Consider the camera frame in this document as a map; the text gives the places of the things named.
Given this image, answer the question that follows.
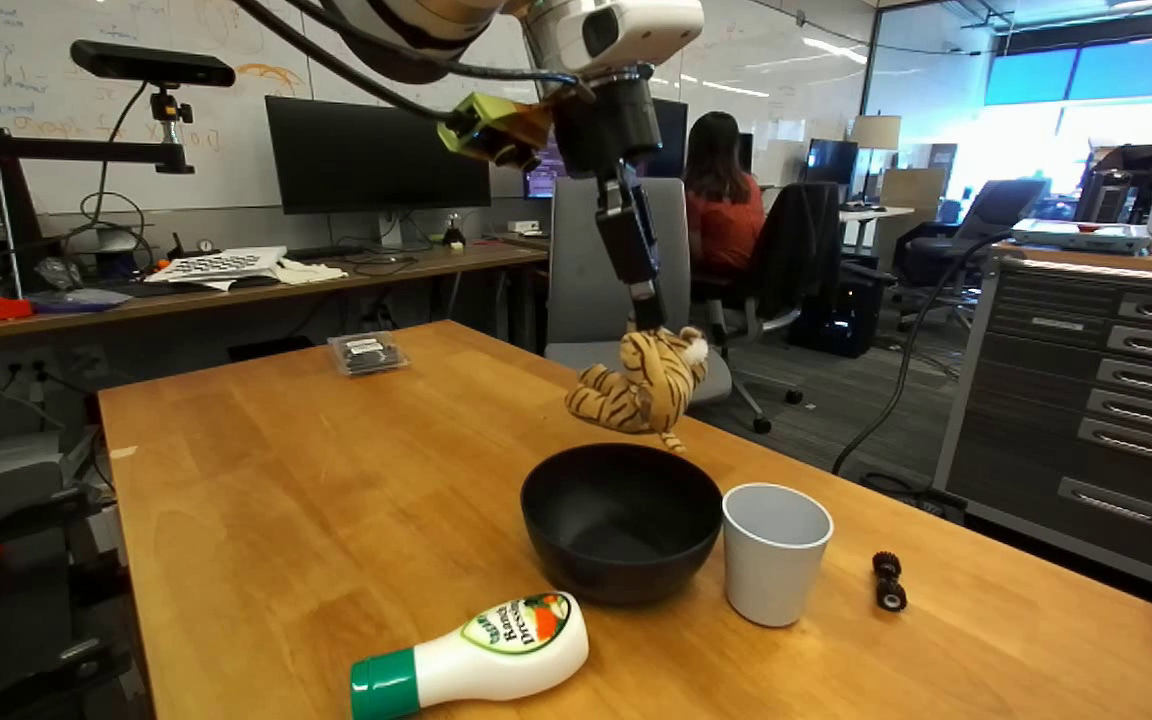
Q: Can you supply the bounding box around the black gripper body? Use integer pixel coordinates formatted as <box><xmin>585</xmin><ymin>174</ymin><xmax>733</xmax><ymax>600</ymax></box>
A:
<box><xmin>546</xmin><ymin>76</ymin><xmax>669</xmax><ymax>182</ymax></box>

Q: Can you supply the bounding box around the striped tiger stuffed animal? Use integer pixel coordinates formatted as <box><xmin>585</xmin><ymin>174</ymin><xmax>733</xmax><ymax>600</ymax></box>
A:
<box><xmin>563</xmin><ymin>325</ymin><xmax>712</xmax><ymax>442</ymax></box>

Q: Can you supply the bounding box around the black bowl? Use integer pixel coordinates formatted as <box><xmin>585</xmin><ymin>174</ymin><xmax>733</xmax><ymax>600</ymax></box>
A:
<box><xmin>515</xmin><ymin>440</ymin><xmax>729</xmax><ymax>610</ymax></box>

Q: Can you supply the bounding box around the grey fabric office chair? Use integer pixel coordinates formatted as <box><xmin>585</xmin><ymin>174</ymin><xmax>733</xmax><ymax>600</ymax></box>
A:
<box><xmin>544</xmin><ymin>174</ymin><xmax>809</xmax><ymax>437</ymax></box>

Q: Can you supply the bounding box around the narrow dark monitor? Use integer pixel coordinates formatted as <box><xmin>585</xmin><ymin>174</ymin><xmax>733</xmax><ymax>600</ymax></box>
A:
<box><xmin>650</xmin><ymin>96</ymin><xmax>690</xmax><ymax>178</ymax></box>

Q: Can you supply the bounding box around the monitor with purple screen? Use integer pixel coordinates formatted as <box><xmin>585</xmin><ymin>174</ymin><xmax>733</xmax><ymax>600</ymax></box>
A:
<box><xmin>520</xmin><ymin>135</ymin><xmax>568</xmax><ymax>206</ymax></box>

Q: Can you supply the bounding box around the person in red top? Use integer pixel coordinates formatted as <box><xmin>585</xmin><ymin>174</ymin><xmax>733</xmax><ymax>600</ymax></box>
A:
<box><xmin>682</xmin><ymin>109</ymin><xmax>772</xmax><ymax>305</ymax></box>

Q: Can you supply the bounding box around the black mesh office chair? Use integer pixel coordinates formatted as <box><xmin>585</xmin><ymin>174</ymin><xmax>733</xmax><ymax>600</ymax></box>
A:
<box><xmin>733</xmin><ymin>174</ymin><xmax>848</xmax><ymax>342</ymax></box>

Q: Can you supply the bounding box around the black computer tower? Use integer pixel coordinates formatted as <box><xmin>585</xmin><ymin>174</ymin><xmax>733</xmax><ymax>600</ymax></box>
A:
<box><xmin>788</xmin><ymin>259</ymin><xmax>890</xmax><ymax>360</ymax></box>

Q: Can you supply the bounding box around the large black desk monitor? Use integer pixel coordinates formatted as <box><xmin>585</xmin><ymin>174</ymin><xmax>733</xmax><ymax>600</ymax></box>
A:
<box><xmin>262</xmin><ymin>92</ymin><xmax>497</xmax><ymax>219</ymax></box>

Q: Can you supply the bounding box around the white lamp shade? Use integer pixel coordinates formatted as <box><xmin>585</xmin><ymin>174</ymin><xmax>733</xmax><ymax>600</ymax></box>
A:
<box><xmin>848</xmin><ymin>110</ymin><xmax>902</xmax><ymax>157</ymax></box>

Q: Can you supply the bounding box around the clear plastic bag of parts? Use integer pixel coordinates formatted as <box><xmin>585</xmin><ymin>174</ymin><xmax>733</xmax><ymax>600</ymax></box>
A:
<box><xmin>325</xmin><ymin>330</ymin><xmax>412</xmax><ymax>381</ymax></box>

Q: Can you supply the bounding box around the white cup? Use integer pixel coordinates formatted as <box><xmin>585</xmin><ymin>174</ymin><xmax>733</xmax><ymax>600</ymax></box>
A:
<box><xmin>719</xmin><ymin>479</ymin><xmax>840</xmax><ymax>632</ymax></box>

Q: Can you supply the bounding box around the black reclined office chair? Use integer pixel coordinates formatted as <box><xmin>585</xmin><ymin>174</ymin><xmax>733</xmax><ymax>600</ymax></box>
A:
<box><xmin>890</xmin><ymin>174</ymin><xmax>1050</xmax><ymax>330</ymax></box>

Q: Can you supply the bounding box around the stack of papers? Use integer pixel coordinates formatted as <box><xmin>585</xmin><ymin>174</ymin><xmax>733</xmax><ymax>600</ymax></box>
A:
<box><xmin>145</xmin><ymin>242</ymin><xmax>351</xmax><ymax>297</ymax></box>

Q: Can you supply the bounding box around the white bottle with green cap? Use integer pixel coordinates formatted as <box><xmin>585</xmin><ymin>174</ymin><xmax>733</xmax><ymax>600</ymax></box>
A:
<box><xmin>346</xmin><ymin>587</ymin><xmax>594</xmax><ymax>720</ymax></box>

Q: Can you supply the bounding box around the small black clip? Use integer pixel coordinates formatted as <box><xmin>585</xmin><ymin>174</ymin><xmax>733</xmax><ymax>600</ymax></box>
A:
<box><xmin>867</xmin><ymin>546</ymin><xmax>911</xmax><ymax>615</ymax></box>

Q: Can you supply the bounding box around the grey laptop on cabinet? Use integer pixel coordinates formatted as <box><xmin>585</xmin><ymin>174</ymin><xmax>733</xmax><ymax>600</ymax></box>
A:
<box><xmin>1009</xmin><ymin>214</ymin><xmax>1152</xmax><ymax>255</ymax></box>

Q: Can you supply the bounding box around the grey drawer tool cabinet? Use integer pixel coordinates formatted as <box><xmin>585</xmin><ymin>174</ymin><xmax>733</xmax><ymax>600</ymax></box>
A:
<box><xmin>932</xmin><ymin>242</ymin><xmax>1152</xmax><ymax>610</ymax></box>

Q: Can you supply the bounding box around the wooden workbench desk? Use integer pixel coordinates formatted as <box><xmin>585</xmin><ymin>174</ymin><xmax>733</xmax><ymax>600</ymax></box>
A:
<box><xmin>0</xmin><ymin>235</ymin><xmax>551</xmax><ymax>350</ymax></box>

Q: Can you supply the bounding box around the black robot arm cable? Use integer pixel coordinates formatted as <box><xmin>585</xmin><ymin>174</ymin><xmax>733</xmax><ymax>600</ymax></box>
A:
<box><xmin>231</xmin><ymin>0</ymin><xmax>578</xmax><ymax>92</ymax></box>

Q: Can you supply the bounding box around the black cabinet power cable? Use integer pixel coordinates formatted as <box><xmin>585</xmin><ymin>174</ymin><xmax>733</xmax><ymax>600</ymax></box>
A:
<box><xmin>829</xmin><ymin>310</ymin><xmax>950</xmax><ymax>479</ymax></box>

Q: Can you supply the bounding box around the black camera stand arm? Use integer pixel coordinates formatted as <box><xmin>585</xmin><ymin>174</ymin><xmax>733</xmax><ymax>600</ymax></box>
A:
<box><xmin>0</xmin><ymin>110</ymin><xmax>196</xmax><ymax>305</ymax></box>

